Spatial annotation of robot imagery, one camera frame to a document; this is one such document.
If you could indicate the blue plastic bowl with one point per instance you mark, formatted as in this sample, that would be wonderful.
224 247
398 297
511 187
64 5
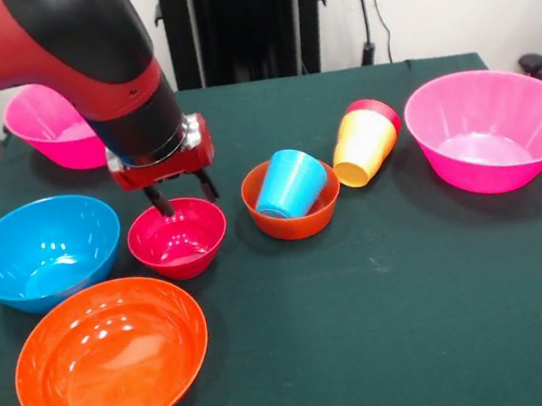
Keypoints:
46 255

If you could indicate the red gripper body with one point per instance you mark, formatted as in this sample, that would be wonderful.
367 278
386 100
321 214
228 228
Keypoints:
170 169

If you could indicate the large pink plastic bowl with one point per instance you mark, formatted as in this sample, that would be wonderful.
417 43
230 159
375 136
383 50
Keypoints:
50 138
493 131

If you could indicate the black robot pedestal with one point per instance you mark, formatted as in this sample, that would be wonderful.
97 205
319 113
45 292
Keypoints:
246 25

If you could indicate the red plastic cup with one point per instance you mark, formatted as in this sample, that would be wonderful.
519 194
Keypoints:
381 109

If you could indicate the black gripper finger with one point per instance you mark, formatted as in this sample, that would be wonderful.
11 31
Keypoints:
208 185
160 200

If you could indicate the small orange plastic bowl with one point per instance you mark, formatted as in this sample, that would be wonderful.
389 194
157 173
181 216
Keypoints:
299 226

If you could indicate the small red plastic bowl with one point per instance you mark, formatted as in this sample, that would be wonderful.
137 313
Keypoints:
178 246

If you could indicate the large orange plastic bowl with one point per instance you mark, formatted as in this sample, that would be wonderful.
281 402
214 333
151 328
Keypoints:
112 366

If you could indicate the yellow plastic cup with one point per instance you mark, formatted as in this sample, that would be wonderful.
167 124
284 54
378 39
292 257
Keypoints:
364 149

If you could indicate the blue plastic cup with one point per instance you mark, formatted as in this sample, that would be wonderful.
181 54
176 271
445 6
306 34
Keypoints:
289 185

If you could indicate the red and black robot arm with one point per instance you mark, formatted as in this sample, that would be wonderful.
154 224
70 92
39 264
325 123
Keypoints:
51 42

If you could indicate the dark green tablecloth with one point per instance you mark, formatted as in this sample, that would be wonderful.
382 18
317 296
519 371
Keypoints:
372 350

